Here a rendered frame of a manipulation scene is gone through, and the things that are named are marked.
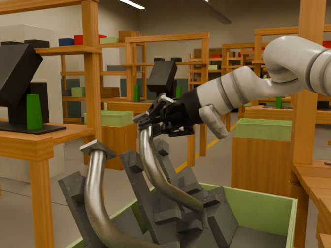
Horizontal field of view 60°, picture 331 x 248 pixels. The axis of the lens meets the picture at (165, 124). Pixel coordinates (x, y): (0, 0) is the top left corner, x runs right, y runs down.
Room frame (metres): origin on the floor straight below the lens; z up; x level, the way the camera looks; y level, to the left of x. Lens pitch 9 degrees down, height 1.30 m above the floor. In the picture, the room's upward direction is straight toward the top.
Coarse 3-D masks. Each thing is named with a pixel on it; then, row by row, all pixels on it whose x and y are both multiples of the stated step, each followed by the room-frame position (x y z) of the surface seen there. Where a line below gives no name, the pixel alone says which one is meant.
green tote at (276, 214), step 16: (240, 192) 0.84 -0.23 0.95; (256, 192) 0.82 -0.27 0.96; (240, 208) 0.83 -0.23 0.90; (256, 208) 0.81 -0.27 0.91; (272, 208) 0.79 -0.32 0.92; (288, 208) 0.77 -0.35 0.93; (144, 224) 0.80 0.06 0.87; (240, 224) 0.83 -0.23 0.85; (256, 224) 0.81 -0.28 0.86; (272, 224) 0.79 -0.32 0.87; (288, 224) 0.77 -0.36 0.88; (80, 240) 0.56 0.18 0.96; (288, 240) 0.56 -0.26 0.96
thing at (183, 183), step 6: (180, 180) 0.78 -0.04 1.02; (186, 180) 0.78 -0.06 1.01; (180, 186) 0.76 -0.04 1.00; (186, 186) 0.75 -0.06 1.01; (192, 186) 0.74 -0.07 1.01; (198, 186) 0.74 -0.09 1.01; (186, 192) 0.74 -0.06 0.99; (192, 192) 0.74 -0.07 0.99; (198, 192) 0.83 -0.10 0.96; (204, 192) 0.83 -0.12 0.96; (204, 198) 0.81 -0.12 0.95; (210, 198) 0.79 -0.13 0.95; (216, 198) 0.79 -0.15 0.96; (204, 204) 0.80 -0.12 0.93; (210, 204) 0.80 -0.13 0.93
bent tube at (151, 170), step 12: (144, 132) 0.62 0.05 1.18; (144, 144) 0.59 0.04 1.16; (144, 156) 0.58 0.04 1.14; (144, 168) 0.58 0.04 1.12; (156, 168) 0.57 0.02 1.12; (156, 180) 0.57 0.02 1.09; (168, 192) 0.58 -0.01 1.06; (180, 192) 0.61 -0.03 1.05; (180, 204) 0.63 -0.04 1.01; (192, 204) 0.65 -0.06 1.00
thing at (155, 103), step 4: (156, 100) 0.59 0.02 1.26; (160, 100) 0.58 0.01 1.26; (164, 100) 0.57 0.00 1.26; (152, 104) 0.60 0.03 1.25; (156, 104) 0.59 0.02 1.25; (160, 104) 0.58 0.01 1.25; (164, 104) 0.58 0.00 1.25; (156, 108) 0.58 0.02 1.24; (160, 108) 0.58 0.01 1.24; (152, 112) 0.59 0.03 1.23; (156, 112) 0.59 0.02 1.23; (148, 116) 0.60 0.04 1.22; (152, 116) 0.60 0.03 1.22
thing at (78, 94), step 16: (128, 32) 6.14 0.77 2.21; (144, 48) 6.39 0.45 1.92; (64, 64) 7.39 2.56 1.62; (64, 80) 7.36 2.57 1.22; (144, 80) 6.40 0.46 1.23; (64, 96) 6.82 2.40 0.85; (80, 96) 6.65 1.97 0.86; (112, 96) 6.38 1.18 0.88; (144, 96) 6.40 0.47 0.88; (64, 112) 7.38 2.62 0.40
